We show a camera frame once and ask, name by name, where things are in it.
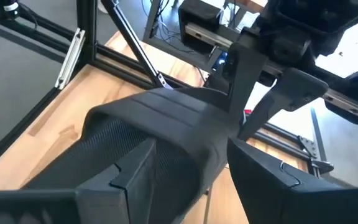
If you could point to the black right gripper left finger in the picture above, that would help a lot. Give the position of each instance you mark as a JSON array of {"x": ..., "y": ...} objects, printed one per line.
[{"x": 104, "y": 199}]

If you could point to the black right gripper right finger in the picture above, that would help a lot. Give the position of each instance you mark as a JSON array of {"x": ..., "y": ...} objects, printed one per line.
[{"x": 291, "y": 199}]

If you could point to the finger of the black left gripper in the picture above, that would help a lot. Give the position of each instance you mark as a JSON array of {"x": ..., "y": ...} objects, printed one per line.
[
  {"x": 297, "y": 90},
  {"x": 242, "y": 77}
]

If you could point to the black rubber slide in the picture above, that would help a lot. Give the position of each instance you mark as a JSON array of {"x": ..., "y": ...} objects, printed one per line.
[{"x": 172, "y": 118}]

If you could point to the black aluminium table frame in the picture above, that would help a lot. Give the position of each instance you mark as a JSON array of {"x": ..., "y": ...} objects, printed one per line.
[{"x": 85, "y": 31}]

